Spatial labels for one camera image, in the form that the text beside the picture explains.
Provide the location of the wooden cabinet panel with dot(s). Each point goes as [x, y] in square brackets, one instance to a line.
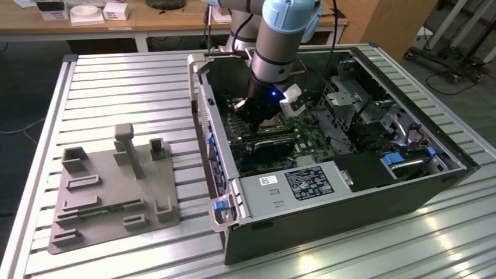
[386, 23]

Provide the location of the white round holder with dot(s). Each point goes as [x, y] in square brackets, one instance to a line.
[85, 14]

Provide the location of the CPU socket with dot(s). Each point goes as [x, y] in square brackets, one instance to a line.
[276, 131]

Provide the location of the blue power supply latch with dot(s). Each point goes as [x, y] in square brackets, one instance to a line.
[220, 206]

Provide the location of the metal drive cage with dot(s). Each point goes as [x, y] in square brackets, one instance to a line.
[348, 128]

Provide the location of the wheeled equipment cart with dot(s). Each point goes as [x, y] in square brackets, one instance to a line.
[457, 35]

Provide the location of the white box with black top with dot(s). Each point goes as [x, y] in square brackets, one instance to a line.
[52, 10]

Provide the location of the light grey metal bracket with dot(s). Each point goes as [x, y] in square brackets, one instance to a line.
[340, 101]

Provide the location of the small white box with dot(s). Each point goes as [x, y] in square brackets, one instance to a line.
[222, 17]

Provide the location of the RAM slot with white clips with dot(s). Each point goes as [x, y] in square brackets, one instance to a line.
[278, 137]

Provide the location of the white printed box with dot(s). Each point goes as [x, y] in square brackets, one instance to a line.
[116, 11]

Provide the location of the black round object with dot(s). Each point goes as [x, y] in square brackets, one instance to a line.
[164, 3]

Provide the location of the silver power supply unit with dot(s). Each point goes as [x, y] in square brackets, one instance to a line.
[270, 200]

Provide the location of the grey parts rack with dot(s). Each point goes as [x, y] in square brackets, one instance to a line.
[116, 186]

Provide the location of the small silver heatsink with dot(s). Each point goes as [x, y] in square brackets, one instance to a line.
[305, 160]

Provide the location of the small blue plastic latch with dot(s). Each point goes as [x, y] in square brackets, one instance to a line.
[430, 151]

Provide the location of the green motherboard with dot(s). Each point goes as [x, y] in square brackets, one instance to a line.
[309, 136]

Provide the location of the black PC case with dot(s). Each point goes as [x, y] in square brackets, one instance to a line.
[329, 226]

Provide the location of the dark wrist camera bracket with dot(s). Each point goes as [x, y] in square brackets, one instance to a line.
[240, 105]

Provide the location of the green RAM stick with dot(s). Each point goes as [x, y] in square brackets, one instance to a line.
[101, 210]

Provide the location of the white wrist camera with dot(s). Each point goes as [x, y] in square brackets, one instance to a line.
[290, 100]

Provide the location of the wooden desk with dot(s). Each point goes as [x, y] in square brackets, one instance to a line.
[173, 17]

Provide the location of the black plastic shroud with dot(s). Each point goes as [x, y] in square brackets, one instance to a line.
[364, 171]

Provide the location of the graphics card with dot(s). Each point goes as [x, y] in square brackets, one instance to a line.
[270, 151]

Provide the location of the blue card retainer clip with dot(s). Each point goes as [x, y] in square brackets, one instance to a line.
[209, 137]
[216, 162]

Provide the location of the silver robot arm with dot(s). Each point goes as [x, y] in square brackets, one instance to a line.
[274, 52]

